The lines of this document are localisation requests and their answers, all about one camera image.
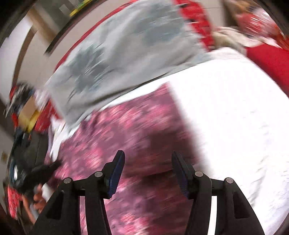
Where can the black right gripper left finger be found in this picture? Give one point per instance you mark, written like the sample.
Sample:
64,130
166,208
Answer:
61,215

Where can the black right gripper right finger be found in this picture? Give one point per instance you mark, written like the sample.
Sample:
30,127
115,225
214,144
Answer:
234,213

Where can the purple pink floral shirt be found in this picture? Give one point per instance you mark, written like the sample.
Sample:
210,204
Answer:
148,130

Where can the person's left hand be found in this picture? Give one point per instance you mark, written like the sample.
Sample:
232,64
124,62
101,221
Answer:
38,204

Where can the dark olive jacket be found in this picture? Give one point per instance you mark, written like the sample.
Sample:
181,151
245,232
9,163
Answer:
29,151

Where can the red patterned blanket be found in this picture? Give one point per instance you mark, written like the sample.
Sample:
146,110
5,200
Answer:
196,20

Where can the white quilted bedspread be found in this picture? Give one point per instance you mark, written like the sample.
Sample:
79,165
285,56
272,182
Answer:
238,119

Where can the yellow cardboard box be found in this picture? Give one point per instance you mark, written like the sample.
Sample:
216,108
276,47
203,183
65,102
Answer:
28,115

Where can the red cloth at bedside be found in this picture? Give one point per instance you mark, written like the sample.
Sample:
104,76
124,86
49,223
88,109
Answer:
274,61

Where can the doll in plastic bag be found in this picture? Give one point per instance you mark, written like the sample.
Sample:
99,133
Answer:
253,20

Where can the grey floral pillow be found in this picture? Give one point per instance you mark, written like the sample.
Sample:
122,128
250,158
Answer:
126,56

